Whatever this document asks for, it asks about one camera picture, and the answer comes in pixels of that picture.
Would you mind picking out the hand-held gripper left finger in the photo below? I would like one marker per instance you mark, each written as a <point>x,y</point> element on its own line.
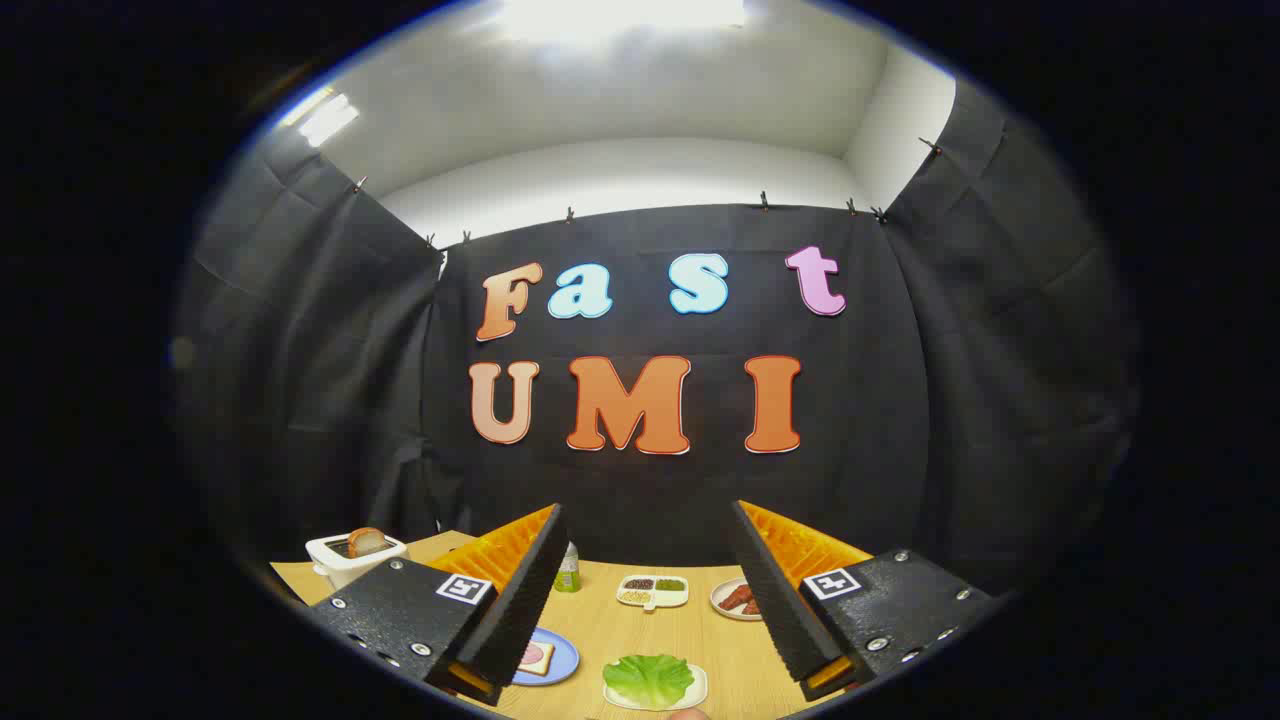
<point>520,600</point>

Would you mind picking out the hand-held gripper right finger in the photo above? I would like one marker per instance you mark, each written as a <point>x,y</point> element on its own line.
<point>775,600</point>

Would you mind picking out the green lettuce leaf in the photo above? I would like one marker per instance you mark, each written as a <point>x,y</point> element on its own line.
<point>648,680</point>

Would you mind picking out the toasted bread slice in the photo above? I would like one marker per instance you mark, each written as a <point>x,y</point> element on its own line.
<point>368,542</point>

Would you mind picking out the green label metal bottle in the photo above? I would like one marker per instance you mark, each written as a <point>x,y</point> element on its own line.
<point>568,575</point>

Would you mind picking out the white oval plate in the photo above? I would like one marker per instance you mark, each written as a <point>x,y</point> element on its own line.
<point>720,610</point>

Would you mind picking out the pink ham slice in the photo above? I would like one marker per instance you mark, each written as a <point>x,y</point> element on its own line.
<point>531,656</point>

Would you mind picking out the white bread slice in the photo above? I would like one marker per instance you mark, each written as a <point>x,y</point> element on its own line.
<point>549,650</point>

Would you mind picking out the blue round plate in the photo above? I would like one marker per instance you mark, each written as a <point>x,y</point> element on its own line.
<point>564,655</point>

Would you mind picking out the white square plate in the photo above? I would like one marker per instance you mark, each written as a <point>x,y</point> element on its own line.
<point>701,690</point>

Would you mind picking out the white divided dish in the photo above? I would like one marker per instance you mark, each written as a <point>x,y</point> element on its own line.
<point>652,600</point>

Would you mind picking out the white toaster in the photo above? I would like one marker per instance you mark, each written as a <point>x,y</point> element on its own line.
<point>350,574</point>

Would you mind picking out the black backdrop cloth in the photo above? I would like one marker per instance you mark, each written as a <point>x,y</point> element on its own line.
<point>900,400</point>

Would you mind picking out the row of backdrop clips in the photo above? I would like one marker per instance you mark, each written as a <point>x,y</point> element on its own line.
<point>763,200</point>

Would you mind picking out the small ceiling light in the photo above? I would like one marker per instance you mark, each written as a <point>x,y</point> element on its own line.
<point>325,118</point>

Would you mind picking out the large ceiling light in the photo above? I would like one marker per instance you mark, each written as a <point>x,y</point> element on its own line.
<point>620,15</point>

